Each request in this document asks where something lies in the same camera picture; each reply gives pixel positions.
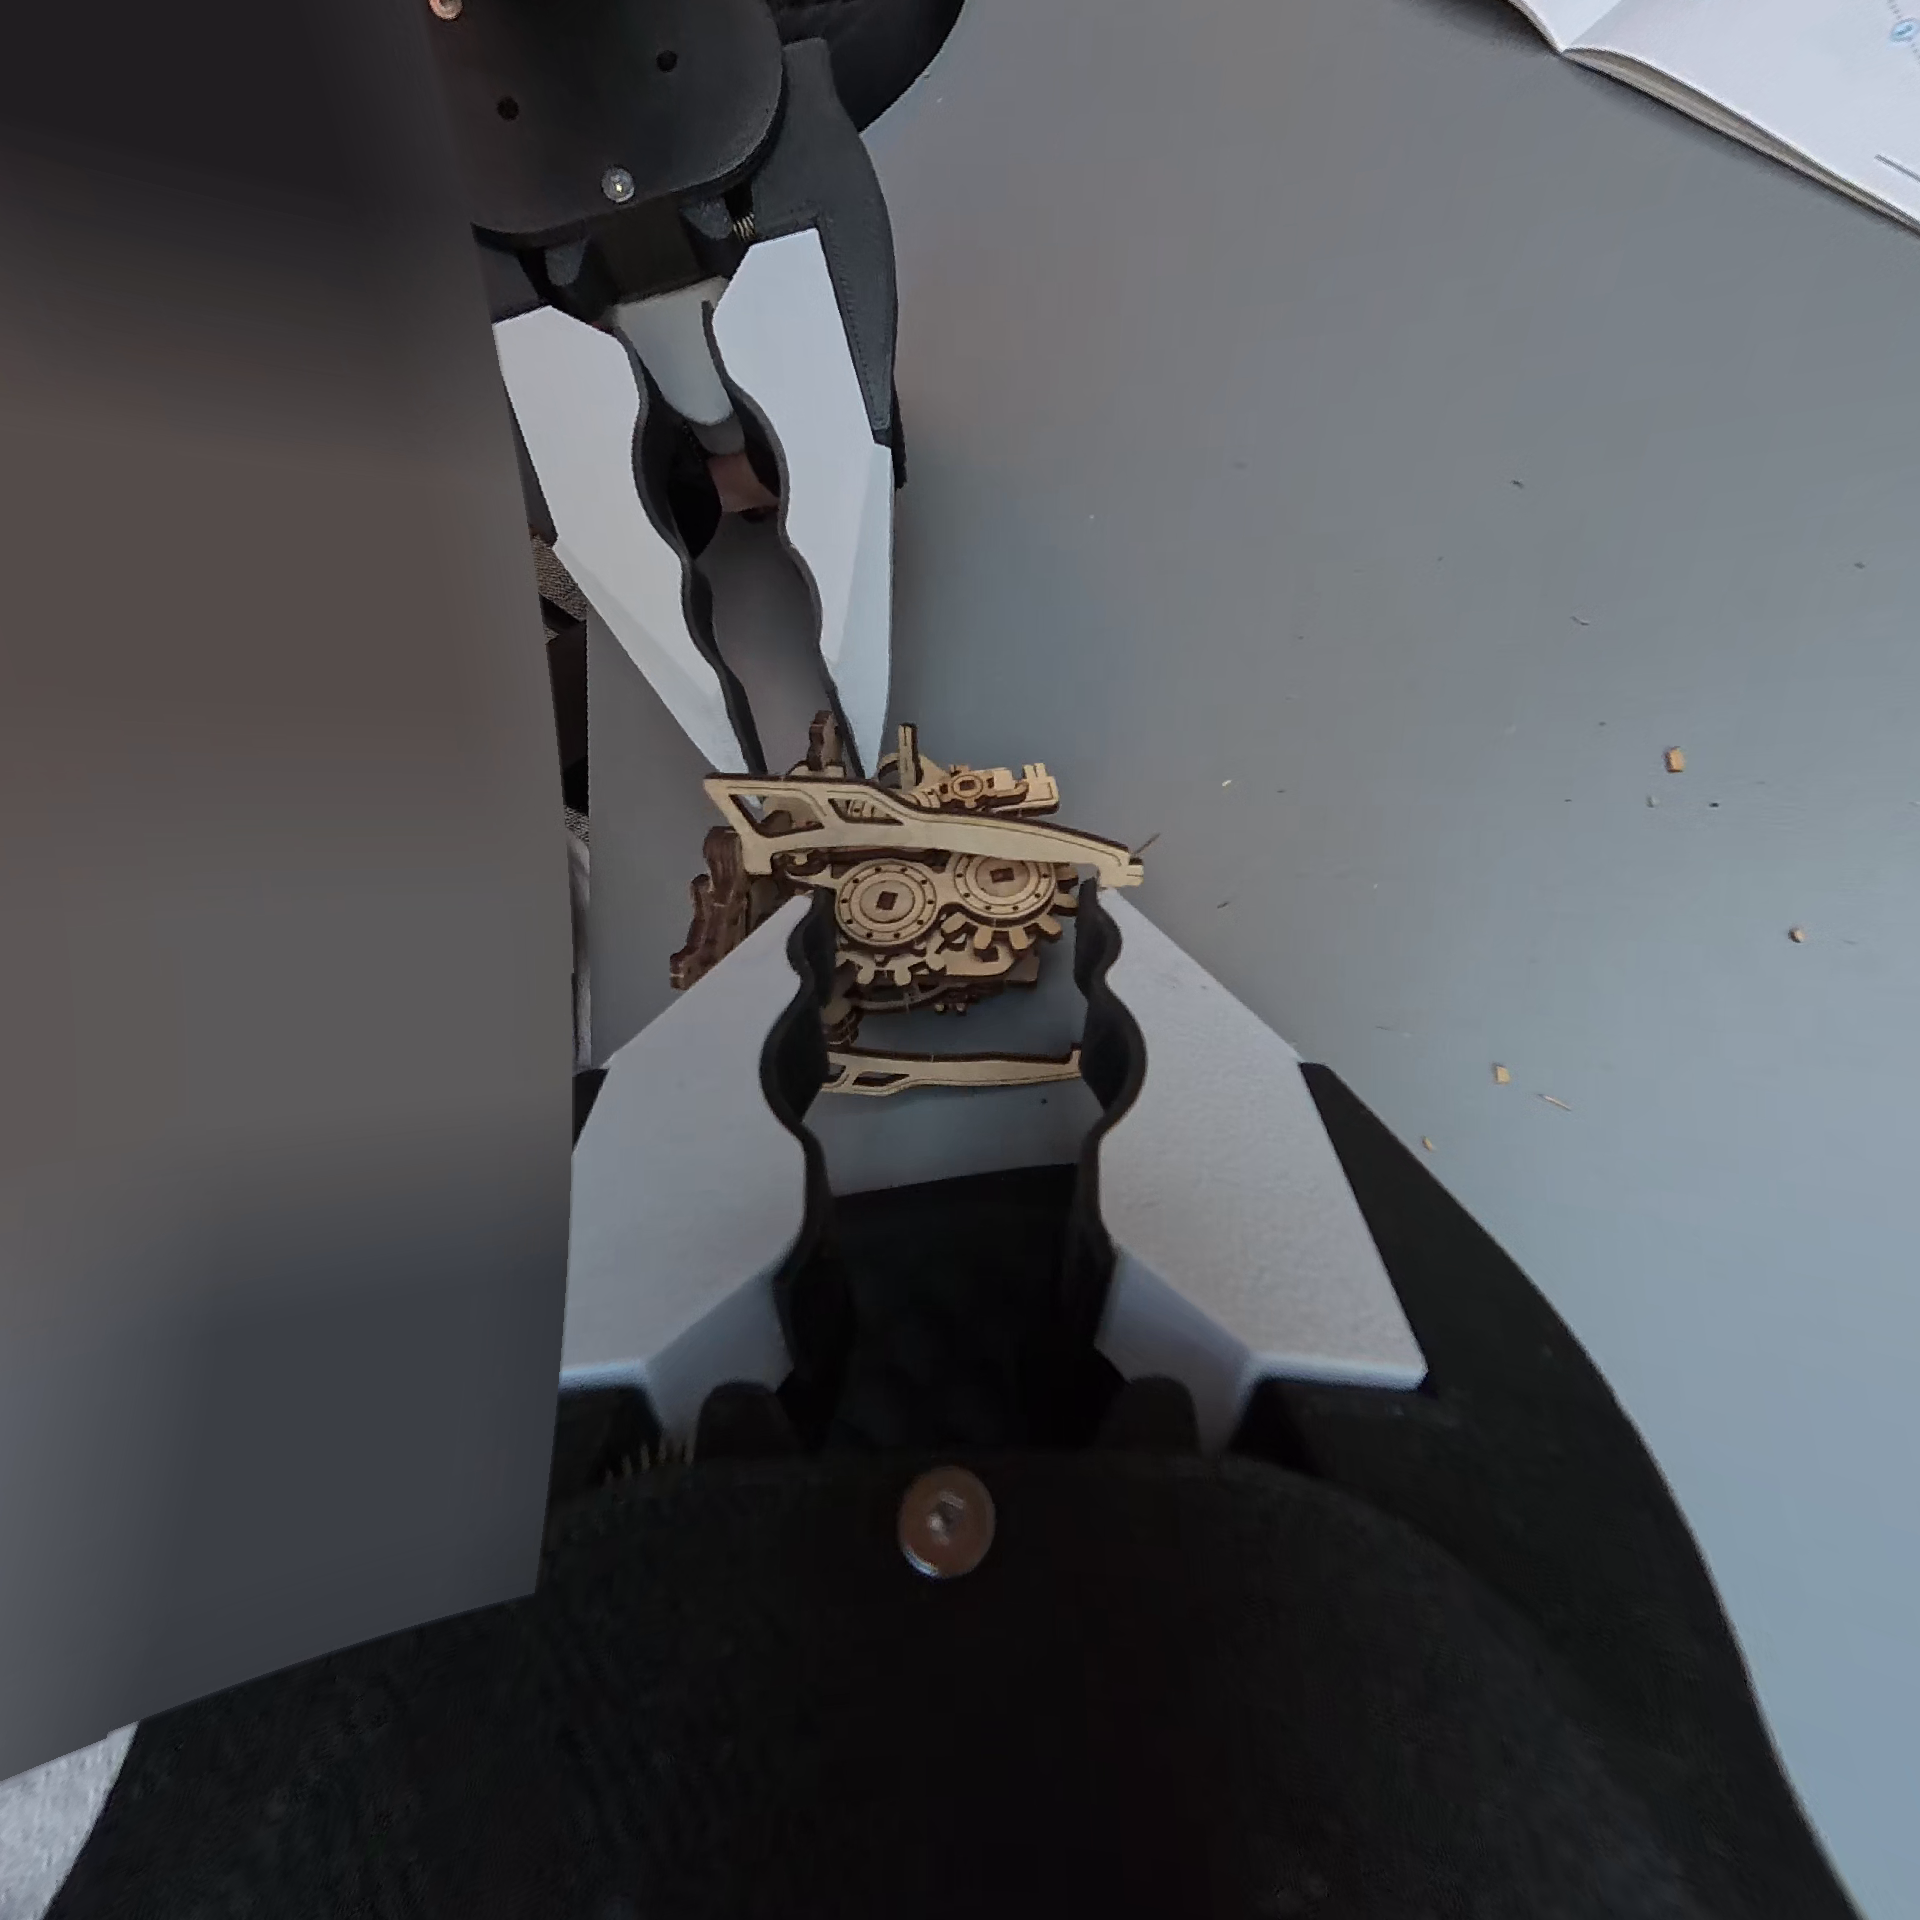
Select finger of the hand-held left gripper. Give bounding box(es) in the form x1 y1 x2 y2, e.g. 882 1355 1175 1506
492 304 771 785
713 224 901 770

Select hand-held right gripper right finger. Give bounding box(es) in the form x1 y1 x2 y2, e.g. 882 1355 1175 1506
1070 897 1430 1397

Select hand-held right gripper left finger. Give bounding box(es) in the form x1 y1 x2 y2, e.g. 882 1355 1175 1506
559 897 837 1395

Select thin wooden model part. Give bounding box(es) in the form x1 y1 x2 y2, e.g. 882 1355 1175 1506
823 1045 1085 1098

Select wooden gear model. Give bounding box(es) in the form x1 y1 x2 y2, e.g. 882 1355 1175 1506
667 712 1153 1051

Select scattered wood crumbs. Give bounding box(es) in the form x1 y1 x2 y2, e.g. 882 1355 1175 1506
1217 479 1820 1120

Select white instruction booklet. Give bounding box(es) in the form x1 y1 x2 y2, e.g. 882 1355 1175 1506
1503 0 1920 235

